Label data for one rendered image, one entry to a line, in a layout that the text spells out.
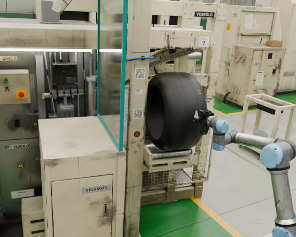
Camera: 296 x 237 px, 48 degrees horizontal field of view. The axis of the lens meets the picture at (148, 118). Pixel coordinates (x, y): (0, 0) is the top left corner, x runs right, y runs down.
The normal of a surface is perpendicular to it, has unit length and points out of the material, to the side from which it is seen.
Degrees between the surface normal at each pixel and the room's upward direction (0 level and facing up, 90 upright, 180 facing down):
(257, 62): 90
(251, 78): 90
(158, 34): 90
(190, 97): 52
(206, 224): 0
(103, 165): 90
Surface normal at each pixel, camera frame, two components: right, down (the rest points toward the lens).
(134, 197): 0.34, 0.33
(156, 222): 0.06, -0.94
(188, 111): 0.34, 0.01
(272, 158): -0.82, 0.03
